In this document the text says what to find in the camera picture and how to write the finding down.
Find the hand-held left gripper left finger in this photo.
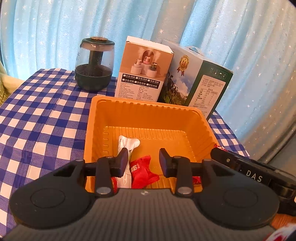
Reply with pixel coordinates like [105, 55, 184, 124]
[53, 148, 129, 198]

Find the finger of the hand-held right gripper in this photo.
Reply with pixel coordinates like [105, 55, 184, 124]
[210, 148, 239, 169]

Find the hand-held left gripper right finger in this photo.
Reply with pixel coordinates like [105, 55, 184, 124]
[159, 148, 232, 197]

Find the white snack pouch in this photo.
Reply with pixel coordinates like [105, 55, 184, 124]
[114, 135, 141, 189]

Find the orange plastic tray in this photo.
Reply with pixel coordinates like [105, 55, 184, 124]
[83, 96, 219, 194]

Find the grey curtain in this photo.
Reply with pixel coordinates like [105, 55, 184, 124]
[264, 130, 296, 173]

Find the red white patterned cloth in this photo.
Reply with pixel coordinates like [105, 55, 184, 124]
[264, 222, 296, 241]

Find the green carton box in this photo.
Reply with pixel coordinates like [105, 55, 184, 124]
[157, 39, 234, 121]

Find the blue white checkered tablecloth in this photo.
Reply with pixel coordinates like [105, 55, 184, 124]
[0, 68, 251, 235]

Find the white humidifier box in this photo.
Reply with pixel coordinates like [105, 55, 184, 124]
[114, 36, 174, 103]

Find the dark glass humidifier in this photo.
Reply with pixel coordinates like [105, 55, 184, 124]
[74, 36, 115, 92]

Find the blue star curtain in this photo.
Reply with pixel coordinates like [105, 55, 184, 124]
[0, 0, 296, 163]

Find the cream sofa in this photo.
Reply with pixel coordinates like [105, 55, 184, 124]
[0, 61, 23, 104]

